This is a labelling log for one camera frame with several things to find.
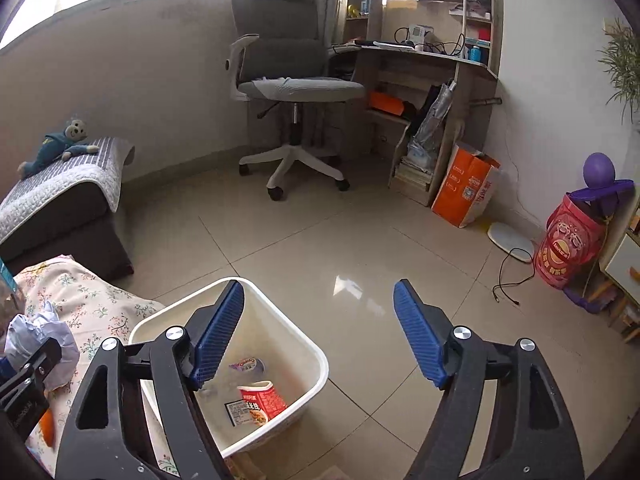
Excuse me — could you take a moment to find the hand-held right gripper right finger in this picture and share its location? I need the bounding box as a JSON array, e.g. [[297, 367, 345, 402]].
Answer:
[[392, 279, 586, 480]]

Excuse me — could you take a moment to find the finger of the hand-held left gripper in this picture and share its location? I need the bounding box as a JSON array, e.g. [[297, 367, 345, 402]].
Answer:
[[0, 337, 63, 408]]

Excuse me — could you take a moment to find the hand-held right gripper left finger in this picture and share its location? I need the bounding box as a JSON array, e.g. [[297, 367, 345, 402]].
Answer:
[[55, 279, 246, 480]]

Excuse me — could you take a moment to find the clear bag with white tissue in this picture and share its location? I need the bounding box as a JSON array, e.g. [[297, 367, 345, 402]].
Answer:
[[2, 309, 81, 448]]

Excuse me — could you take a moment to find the white plastic bin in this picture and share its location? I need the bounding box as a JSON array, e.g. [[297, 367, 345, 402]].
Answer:
[[127, 276, 330, 460]]

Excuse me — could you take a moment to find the crumpled snack wrapper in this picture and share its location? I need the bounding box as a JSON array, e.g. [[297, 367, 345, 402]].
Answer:
[[229, 357, 266, 377]]

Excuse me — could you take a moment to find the black flat packet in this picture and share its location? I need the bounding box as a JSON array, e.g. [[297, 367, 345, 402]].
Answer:
[[225, 400, 251, 428]]

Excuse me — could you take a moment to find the red instant noodle cup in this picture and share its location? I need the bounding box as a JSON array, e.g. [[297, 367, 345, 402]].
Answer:
[[236, 380, 288, 428]]

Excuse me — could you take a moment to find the white round scale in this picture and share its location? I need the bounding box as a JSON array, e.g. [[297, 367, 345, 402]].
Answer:
[[487, 222, 536, 263]]

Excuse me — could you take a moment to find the orange and white cardboard box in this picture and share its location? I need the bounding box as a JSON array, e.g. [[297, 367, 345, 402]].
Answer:
[[431, 142, 502, 229]]

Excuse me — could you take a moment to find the stack of books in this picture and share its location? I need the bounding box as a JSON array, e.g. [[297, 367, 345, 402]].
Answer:
[[395, 155, 433, 191]]

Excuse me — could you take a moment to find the red snack bag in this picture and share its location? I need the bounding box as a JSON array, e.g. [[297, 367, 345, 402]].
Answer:
[[534, 192, 608, 291]]

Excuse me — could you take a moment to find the grey quilted cover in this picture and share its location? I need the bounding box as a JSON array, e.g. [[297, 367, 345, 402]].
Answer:
[[0, 136, 136, 243]]

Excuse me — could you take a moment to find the grey folded umbrella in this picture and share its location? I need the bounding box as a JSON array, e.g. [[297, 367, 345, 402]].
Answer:
[[407, 80, 458, 161]]

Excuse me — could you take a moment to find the blue plush monkey toy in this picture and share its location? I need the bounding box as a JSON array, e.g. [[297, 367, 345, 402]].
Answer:
[[18, 119, 101, 178]]

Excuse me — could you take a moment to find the white side cabinet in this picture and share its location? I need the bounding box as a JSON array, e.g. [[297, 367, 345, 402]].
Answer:
[[597, 215, 640, 346]]

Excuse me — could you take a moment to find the purple toy hoop stand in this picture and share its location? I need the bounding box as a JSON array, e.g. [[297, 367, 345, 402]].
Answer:
[[565, 180, 636, 313]]

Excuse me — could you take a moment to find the orange flat box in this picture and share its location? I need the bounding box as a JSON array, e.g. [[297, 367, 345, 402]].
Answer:
[[368, 91, 407, 117]]

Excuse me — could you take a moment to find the purple ball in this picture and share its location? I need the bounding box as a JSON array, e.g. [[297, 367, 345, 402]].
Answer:
[[583, 152, 616, 188]]

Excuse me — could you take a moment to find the wooden desk with shelves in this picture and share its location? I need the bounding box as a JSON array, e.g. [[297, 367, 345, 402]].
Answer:
[[327, 0, 501, 207]]

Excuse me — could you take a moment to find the grey office chair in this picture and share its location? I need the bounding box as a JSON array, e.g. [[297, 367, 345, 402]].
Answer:
[[223, 0, 367, 201]]

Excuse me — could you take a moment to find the green potted plant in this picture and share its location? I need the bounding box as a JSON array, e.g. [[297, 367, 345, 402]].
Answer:
[[597, 20, 640, 126]]

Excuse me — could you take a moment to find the black cable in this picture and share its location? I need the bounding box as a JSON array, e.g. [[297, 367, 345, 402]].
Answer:
[[492, 247, 538, 306]]

